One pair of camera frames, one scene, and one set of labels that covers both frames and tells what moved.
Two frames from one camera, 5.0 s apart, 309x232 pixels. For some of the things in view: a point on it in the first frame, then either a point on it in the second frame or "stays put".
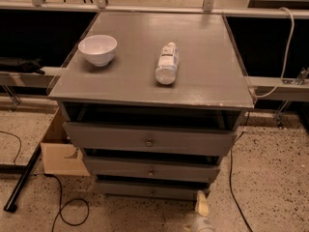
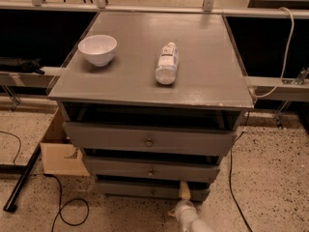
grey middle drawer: (154, 166) stays put
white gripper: (203, 224) -> (184, 207)
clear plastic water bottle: (168, 60) stays put
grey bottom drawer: (152, 189) stays put
